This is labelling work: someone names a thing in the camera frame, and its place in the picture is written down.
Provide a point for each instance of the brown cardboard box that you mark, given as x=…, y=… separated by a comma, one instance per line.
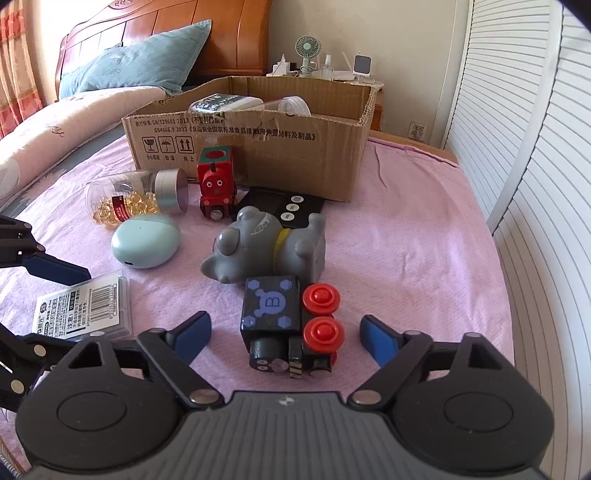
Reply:
x=317, y=154

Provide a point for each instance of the black toy train red wheels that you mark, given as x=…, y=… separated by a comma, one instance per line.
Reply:
x=289, y=327

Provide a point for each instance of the wall power outlet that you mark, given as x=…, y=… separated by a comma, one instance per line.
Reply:
x=417, y=132

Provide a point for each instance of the small green desk fan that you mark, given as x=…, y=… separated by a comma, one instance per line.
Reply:
x=307, y=47

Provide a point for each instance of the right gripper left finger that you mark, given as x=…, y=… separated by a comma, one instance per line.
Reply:
x=171, y=352

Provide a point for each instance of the small clear spray bottle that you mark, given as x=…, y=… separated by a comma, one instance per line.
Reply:
x=328, y=73

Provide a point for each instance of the clear case with barcode label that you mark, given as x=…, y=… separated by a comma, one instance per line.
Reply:
x=96, y=308

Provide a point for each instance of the white square clock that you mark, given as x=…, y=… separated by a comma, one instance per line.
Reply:
x=362, y=68

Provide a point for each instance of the clear plastic jar in box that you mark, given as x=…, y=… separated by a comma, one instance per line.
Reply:
x=291, y=105

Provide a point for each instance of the red wooden toy train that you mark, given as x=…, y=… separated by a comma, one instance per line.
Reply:
x=217, y=183

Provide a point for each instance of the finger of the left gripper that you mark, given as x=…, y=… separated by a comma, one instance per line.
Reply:
x=19, y=248
x=25, y=358

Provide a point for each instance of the black digital timer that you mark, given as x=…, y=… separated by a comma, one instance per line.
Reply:
x=291, y=208

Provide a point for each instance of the light blue earbud case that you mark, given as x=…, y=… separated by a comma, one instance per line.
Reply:
x=145, y=241

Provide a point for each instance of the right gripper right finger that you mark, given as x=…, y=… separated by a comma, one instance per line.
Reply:
x=400, y=356

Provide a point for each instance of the blue pillow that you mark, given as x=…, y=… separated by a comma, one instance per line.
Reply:
x=162, y=60

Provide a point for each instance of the grey rubber dog toy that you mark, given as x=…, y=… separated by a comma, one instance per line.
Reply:
x=256, y=244

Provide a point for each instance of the wooden nightstand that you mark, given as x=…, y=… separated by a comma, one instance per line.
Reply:
x=377, y=106

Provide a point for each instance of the white power strip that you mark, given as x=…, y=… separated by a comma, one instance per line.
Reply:
x=283, y=68

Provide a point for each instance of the wooden headboard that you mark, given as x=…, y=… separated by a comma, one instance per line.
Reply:
x=209, y=39

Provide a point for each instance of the clear bottle of yellow capsules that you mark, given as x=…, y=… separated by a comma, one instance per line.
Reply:
x=116, y=198

